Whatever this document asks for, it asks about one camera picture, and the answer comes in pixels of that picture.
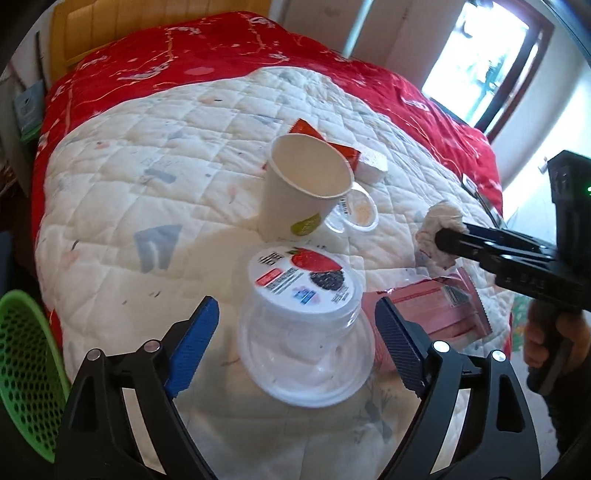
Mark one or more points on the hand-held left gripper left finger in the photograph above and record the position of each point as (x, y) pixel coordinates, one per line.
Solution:
(196, 346)

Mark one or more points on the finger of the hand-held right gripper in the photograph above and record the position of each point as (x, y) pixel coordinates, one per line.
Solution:
(461, 247)
(508, 240)

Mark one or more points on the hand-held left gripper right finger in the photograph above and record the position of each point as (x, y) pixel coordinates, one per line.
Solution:
(397, 346)

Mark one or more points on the white tissue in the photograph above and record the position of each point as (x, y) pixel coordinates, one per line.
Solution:
(434, 217)

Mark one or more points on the clear plastic yogurt tub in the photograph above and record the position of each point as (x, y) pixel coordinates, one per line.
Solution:
(300, 323)

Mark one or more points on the small grey box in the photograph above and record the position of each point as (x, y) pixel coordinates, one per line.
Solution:
(371, 164)

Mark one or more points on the green plastic basket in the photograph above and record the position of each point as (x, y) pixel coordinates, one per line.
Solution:
(23, 360)

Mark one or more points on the orange snack packet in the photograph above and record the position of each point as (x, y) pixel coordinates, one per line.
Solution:
(304, 129)

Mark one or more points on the person's right forearm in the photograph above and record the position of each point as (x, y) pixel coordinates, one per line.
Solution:
(572, 406)

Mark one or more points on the person's right hand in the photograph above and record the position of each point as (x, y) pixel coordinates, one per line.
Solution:
(535, 341)

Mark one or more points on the dark flat object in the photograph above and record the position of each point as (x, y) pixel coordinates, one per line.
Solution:
(487, 207)

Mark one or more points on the pink plastic wrapper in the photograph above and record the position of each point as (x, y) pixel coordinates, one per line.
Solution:
(425, 304)

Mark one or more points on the small clear plastic cup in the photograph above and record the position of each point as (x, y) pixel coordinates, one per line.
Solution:
(362, 212)

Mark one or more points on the white quilted mat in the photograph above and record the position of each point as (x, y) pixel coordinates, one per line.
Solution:
(161, 184)

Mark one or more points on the white paper cup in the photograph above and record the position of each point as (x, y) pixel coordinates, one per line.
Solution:
(286, 198)

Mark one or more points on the white wardrobe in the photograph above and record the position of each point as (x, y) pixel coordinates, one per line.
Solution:
(383, 37)

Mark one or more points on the red patterned quilt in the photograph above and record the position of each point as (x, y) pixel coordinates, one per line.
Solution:
(184, 55)

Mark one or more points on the wooden headboard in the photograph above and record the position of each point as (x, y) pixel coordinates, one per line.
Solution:
(115, 18)

